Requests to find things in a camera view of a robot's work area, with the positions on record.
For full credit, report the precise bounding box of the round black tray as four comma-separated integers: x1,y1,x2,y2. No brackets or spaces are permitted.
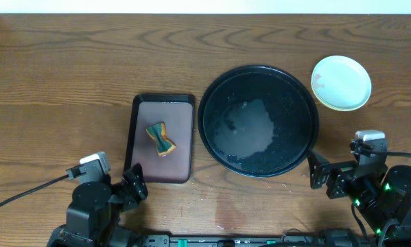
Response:
198,65,319,178

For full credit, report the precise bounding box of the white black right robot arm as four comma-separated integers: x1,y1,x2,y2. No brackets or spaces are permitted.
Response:
307,139,411,246

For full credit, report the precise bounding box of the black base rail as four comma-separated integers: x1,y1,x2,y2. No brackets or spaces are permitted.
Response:
140,235,325,247

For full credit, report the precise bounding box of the mint green plate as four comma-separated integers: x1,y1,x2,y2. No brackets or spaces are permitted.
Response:
311,56,372,98

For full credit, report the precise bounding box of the yellow plate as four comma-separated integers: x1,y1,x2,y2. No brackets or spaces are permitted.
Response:
315,91,369,111

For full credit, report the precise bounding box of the green yellow sponge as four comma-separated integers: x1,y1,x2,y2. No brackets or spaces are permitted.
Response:
146,122,176,156

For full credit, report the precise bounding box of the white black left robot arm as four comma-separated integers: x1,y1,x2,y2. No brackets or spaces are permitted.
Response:
47,163,148,247

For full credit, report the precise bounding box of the black rectangular tray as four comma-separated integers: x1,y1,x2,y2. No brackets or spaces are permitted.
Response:
124,94,195,183

